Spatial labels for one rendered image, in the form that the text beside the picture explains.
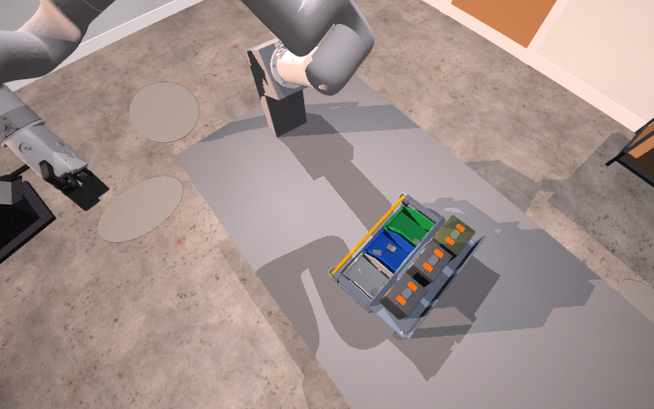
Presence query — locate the blue open bin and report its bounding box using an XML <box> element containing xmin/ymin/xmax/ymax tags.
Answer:
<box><xmin>364</xmin><ymin>229</ymin><xmax>415</xmax><ymax>274</ymax></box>

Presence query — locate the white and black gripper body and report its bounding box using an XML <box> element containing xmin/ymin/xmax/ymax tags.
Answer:
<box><xmin>1</xmin><ymin>119</ymin><xmax>88</xmax><ymax>178</ymax></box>

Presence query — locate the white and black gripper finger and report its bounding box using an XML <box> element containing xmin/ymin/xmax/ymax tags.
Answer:
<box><xmin>39</xmin><ymin>160</ymin><xmax>100</xmax><ymax>211</ymax></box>
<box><xmin>73</xmin><ymin>167</ymin><xmax>109</xmax><ymax>198</ymax></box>

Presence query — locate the yellow bar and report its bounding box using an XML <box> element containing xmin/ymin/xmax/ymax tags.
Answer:
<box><xmin>331</xmin><ymin>195</ymin><xmax>405</xmax><ymax>275</ymax></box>

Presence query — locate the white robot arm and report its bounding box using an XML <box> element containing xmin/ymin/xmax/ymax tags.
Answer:
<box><xmin>0</xmin><ymin>0</ymin><xmax>375</xmax><ymax>205</ymax></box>

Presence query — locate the grey metal shelf rack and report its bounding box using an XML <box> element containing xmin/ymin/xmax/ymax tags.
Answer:
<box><xmin>328</xmin><ymin>193</ymin><xmax>486</xmax><ymax>340</ymax></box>

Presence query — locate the green open bin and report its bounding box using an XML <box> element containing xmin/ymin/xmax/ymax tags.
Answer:
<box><xmin>384</xmin><ymin>207</ymin><xmax>435</xmax><ymax>248</ymax></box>

